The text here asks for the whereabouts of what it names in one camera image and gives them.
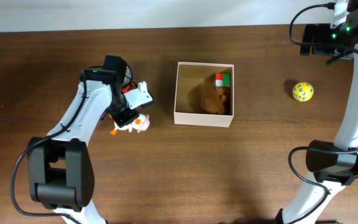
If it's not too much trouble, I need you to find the colourful puzzle cube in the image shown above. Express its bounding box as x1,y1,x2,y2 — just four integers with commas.
214,73,231,87

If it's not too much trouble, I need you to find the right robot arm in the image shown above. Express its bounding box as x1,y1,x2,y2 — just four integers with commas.
275,1,358,223

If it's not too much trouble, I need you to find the left black cable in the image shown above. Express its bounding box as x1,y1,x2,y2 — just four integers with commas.
9,65,135,224

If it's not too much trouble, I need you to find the black cable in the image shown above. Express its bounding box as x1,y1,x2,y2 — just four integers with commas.
287,2,358,224
9,65,135,224

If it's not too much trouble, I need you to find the pink cardboard box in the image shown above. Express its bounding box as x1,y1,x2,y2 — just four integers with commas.
173,62,234,128

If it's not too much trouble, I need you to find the brown plush toy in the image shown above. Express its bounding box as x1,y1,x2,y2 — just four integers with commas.
200,87,231,115

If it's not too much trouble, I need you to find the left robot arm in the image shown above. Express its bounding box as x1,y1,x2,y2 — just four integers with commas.
27,55,139,223

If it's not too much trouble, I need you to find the yellow lettered ball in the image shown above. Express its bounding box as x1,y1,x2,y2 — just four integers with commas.
292,82,314,102

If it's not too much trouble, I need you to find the white pink toy duck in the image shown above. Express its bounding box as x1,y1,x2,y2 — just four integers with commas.
110,114,150,135

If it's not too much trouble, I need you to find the red toy fire truck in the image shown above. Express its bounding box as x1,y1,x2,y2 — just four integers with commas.
122,65,135,93

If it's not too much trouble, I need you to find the right black cable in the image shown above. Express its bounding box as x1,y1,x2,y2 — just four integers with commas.
287,2,358,224

